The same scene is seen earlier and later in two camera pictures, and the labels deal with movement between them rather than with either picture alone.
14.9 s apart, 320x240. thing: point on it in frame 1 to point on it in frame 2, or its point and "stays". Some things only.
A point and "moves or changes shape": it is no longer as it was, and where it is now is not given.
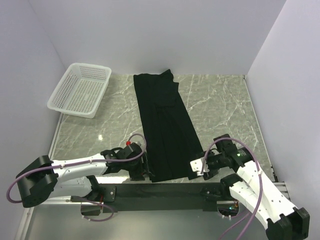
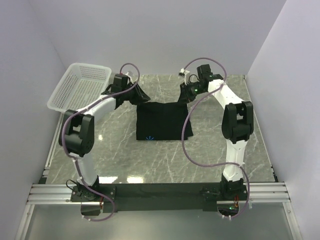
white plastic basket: (81, 90) stays
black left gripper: (142, 169) to (140, 94)
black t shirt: (171, 139) moves or changes shape
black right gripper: (212, 172) to (185, 96)
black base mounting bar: (162, 197) stays
